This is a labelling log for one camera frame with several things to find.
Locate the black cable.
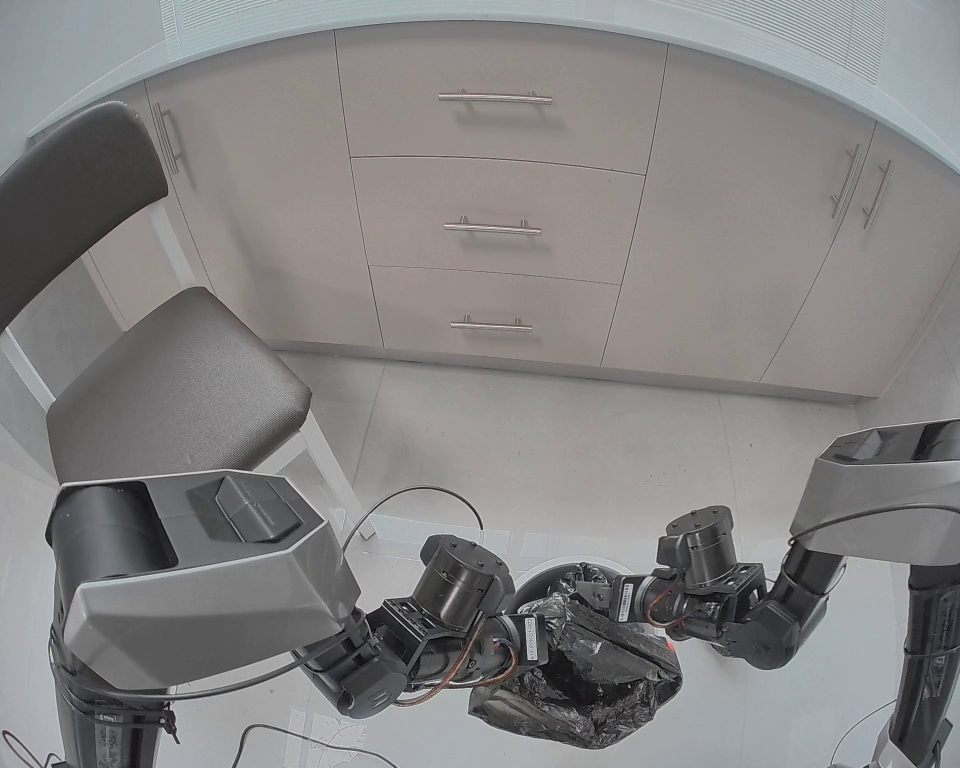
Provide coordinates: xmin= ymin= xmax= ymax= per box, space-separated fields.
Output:
xmin=48 ymin=486 xmax=483 ymax=702
xmin=238 ymin=723 xmax=376 ymax=768
xmin=787 ymin=504 xmax=960 ymax=547

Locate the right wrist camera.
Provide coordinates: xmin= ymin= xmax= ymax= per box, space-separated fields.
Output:
xmin=656 ymin=532 xmax=702 ymax=582

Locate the black plastic bag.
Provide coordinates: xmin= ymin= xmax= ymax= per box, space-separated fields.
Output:
xmin=468 ymin=566 xmax=685 ymax=751

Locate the grey padded white-legged chair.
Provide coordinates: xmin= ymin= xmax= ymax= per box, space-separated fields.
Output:
xmin=0 ymin=101 xmax=378 ymax=543

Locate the beige cabinet with drawers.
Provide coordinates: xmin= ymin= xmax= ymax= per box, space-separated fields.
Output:
xmin=28 ymin=22 xmax=960 ymax=400

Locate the white trash bin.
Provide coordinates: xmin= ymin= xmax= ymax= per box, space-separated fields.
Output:
xmin=516 ymin=560 xmax=594 ymax=612

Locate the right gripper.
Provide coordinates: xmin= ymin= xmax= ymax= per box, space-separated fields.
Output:
xmin=610 ymin=573 xmax=681 ymax=624

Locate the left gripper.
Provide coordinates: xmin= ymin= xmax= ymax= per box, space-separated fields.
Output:
xmin=420 ymin=612 xmax=546 ymax=688

